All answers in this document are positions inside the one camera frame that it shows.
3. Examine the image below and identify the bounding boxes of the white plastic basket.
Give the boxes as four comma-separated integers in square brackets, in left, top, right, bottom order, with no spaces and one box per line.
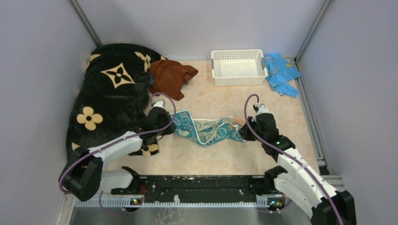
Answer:
[211,49,268,86]

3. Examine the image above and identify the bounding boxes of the brown towel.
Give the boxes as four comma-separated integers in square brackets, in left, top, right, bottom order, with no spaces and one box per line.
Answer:
[149,60,198,101]

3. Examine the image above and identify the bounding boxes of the black blanket with tan flowers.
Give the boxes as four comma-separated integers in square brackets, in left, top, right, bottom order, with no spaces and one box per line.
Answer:
[66,43,163,156]

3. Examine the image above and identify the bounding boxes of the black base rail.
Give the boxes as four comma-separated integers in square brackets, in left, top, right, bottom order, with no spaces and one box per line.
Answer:
[111,175,281,203]

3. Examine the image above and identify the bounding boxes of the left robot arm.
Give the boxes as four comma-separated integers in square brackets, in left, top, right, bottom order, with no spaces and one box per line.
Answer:
[58,106,175,202]

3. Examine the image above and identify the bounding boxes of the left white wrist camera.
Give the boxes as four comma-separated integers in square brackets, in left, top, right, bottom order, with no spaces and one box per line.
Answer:
[151,99,165,109]

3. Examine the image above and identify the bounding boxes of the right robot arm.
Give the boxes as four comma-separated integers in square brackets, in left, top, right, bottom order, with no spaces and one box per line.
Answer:
[239,113,357,225]

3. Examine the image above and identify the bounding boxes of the teal rabbit pattern towel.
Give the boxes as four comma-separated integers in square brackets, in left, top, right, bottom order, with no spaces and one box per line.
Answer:
[171,110,245,147]

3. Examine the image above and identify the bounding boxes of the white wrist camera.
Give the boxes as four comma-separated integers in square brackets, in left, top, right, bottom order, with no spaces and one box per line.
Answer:
[252,103,269,122]
[151,99,165,109]

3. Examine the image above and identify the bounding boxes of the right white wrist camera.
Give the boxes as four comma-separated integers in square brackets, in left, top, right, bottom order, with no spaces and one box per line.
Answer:
[252,103,269,122]

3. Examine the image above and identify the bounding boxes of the light blue cloth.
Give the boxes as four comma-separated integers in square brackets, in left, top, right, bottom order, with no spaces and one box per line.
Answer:
[265,53,301,98]

